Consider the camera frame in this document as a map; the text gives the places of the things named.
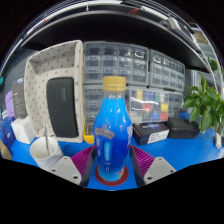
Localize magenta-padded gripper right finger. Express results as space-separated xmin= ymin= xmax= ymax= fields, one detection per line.
xmin=129 ymin=145 xmax=177 ymax=188

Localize blue drink bottle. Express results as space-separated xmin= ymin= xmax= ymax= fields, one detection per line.
xmin=92 ymin=75 xmax=134 ymax=183

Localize dark grey flat box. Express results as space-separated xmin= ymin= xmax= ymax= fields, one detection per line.
xmin=11 ymin=78 xmax=28 ymax=118

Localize metal storage rack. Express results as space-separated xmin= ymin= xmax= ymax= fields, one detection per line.
xmin=193 ymin=28 xmax=224 ymax=101

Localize black hard case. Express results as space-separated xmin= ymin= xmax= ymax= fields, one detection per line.
xmin=45 ymin=77 xmax=80 ymax=139

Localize black zip pouch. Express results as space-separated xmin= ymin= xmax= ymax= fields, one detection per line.
xmin=165 ymin=116 xmax=201 ymax=140

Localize green potted plant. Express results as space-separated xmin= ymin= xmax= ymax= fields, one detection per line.
xmin=182 ymin=74 xmax=224 ymax=134

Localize yellow multimeter with red leads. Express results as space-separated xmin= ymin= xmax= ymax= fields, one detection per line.
xmin=83 ymin=123 xmax=96 ymax=145

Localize white ribbed cup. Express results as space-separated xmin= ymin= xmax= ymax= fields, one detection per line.
xmin=29 ymin=135 xmax=64 ymax=172

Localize clear organizer box, coloured parts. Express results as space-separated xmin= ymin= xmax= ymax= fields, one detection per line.
xmin=129 ymin=88 xmax=170 ymax=124

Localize black box with white label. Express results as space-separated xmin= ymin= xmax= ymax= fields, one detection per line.
xmin=132 ymin=122 xmax=170 ymax=146

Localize white carton box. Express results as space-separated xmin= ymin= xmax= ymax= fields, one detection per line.
xmin=10 ymin=115 xmax=36 ymax=145

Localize purple plastic bag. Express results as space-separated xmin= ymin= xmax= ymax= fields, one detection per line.
xmin=4 ymin=89 xmax=16 ymax=118

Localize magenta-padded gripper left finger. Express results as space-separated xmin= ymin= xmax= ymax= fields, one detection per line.
xmin=49 ymin=144 xmax=98 ymax=188

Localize white dotted fabric tray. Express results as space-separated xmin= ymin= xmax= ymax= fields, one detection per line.
xmin=23 ymin=39 xmax=85 ymax=144

